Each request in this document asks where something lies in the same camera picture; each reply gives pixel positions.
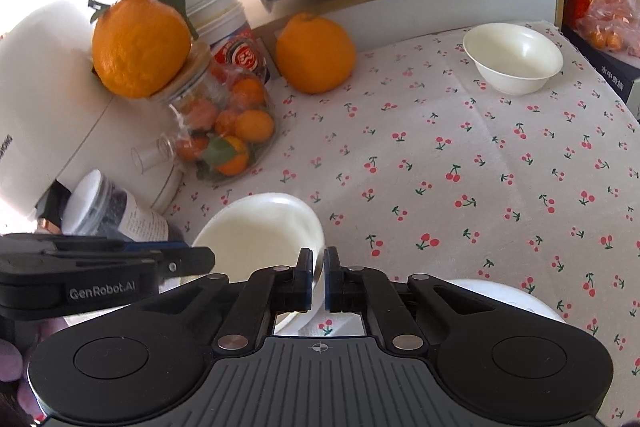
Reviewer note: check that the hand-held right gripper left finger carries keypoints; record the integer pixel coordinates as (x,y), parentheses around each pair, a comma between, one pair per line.
(308,274)

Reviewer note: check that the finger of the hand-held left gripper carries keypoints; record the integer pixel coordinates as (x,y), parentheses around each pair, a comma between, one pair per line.
(190,259)
(155,247)

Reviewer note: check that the clear glass jar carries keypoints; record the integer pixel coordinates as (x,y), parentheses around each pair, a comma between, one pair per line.
(200,77)

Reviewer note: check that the dark cardboard water box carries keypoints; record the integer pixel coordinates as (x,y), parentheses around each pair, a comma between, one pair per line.
(607,74)

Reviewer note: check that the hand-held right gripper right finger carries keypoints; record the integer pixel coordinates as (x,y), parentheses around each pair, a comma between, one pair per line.
(329,277)

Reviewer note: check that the white cabinet with wooden edge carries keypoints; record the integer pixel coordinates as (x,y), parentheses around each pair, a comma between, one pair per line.
(450,2)

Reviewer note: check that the large orange with leaves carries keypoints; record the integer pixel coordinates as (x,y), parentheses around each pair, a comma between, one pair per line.
(140,47)

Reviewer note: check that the jar of dark grains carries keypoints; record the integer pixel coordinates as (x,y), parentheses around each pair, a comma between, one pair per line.
(110,212)

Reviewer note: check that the white kitchen appliance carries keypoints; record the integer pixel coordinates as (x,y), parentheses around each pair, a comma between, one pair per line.
(45,107)

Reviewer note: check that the flared white bowl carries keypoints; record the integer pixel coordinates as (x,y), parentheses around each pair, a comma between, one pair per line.
(512,52)

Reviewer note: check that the pile of small oranges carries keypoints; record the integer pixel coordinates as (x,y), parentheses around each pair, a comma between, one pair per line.
(235,122)

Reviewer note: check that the cherry print tablecloth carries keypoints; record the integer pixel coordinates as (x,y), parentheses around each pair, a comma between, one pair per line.
(450,207)

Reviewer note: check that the round white bowl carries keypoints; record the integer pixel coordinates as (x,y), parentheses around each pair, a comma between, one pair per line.
(250,232)

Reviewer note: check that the stack of paper cups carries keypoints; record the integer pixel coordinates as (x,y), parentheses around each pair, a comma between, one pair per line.
(220,17)

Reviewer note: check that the large white bowl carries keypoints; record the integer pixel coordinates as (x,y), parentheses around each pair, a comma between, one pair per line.
(520,299)

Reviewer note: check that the person's left hand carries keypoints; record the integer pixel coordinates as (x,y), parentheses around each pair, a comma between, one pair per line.
(10,359)

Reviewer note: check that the plastic bag of small oranges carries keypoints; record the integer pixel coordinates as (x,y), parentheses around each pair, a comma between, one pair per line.
(612,17)

